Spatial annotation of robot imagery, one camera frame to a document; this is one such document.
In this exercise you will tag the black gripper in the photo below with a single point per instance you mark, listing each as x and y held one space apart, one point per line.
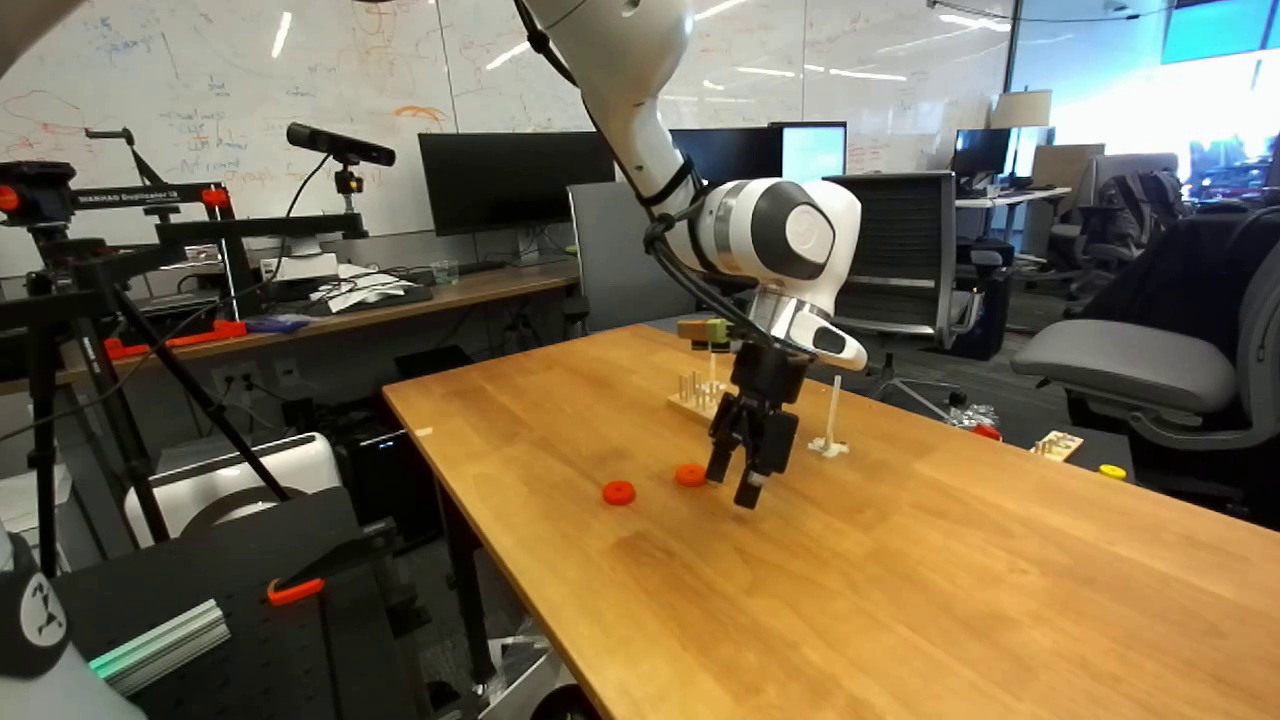
755 419

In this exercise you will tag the orange disc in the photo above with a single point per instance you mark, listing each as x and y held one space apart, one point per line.
617 494
688 474

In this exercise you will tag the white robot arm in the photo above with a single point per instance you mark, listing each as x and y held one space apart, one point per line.
767 252

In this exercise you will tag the wooden peg board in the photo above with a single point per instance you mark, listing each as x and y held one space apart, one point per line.
699 385

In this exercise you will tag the white single peg stand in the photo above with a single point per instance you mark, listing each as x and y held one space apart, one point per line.
830 443

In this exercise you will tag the black mesh chair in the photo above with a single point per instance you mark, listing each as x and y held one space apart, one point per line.
904 262

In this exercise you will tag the black computer monitor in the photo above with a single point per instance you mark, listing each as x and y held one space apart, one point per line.
481 182

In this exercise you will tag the grey office chair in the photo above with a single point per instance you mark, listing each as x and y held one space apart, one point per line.
1183 354

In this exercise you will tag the black camera tripod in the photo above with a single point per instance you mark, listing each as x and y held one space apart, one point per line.
80 286

